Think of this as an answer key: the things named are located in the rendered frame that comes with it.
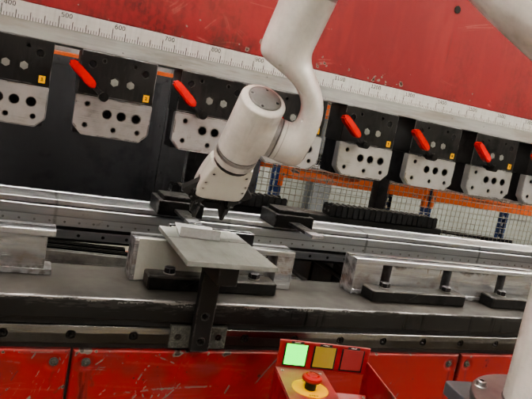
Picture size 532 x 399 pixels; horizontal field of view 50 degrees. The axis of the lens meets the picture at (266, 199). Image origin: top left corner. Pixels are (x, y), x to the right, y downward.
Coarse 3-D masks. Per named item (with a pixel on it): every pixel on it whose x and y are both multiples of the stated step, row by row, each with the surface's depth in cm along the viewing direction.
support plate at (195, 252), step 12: (168, 228) 125; (168, 240) 117; (180, 240) 116; (192, 240) 118; (204, 240) 120; (228, 240) 124; (240, 240) 127; (180, 252) 107; (192, 252) 109; (204, 252) 110; (216, 252) 112; (228, 252) 114; (240, 252) 116; (252, 252) 118; (192, 264) 103; (204, 264) 103; (216, 264) 104; (228, 264) 105; (240, 264) 106; (252, 264) 108; (264, 264) 109
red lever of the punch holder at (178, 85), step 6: (174, 84) 115; (180, 84) 115; (180, 90) 115; (186, 90) 116; (180, 96) 117; (186, 96) 116; (186, 102) 117; (192, 102) 117; (198, 108) 118; (198, 114) 118; (204, 114) 118
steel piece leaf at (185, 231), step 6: (180, 228) 119; (186, 228) 119; (192, 228) 119; (198, 228) 130; (204, 228) 131; (180, 234) 119; (186, 234) 119; (192, 234) 120; (198, 234) 120; (204, 234) 120; (210, 234) 121; (216, 234) 121; (210, 240) 121; (216, 240) 121
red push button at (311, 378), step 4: (304, 372) 111; (308, 372) 111; (312, 372) 111; (304, 376) 109; (308, 376) 109; (312, 376) 109; (316, 376) 110; (320, 376) 110; (304, 380) 109; (308, 380) 108; (312, 380) 108; (316, 380) 108; (320, 380) 109; (308, 384) 109; (312, 384) 108; (316, 384) 109; (308, 388) 109; (312, 388) 109
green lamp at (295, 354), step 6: (288, 348) 117; (294, 348) 117; (300, 348) 118; (306, 348) 118; (288, 354) 117; (294, 354) 118; (300, 354) 118; (288, 360) 118; (294, 360) 118; (300, 360) 118
